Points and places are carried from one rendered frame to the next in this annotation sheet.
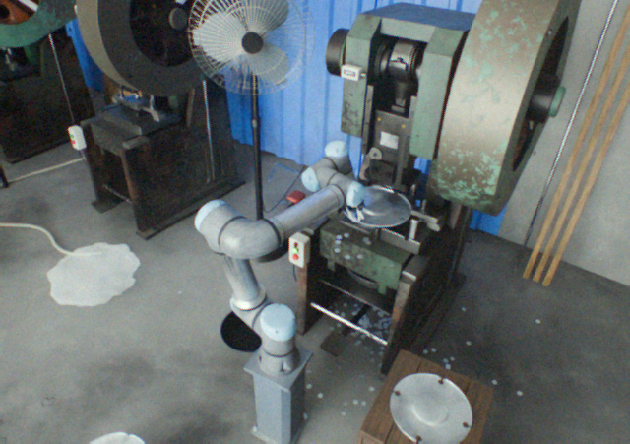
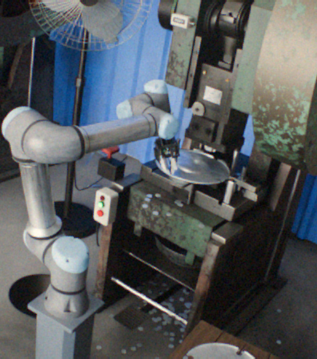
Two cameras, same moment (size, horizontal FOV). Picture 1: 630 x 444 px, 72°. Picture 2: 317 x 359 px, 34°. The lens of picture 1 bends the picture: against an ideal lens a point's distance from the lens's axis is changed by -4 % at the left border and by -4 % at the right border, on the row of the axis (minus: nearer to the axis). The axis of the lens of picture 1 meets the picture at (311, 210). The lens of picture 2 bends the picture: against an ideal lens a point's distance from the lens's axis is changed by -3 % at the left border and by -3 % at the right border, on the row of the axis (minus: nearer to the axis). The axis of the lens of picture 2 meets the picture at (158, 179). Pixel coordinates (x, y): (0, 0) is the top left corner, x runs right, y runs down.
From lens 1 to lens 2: 39 cm
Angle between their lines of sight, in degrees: 9
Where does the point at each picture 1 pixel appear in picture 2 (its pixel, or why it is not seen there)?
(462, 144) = (275, 78)
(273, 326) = (64, 255)
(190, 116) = (13, 77)
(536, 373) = not seen: outside the picture
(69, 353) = not seen: outside the picture
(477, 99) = (290, 34)
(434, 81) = (259, 34)
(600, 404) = not seen: outside the picture
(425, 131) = (248, 84)
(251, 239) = (54, 139)
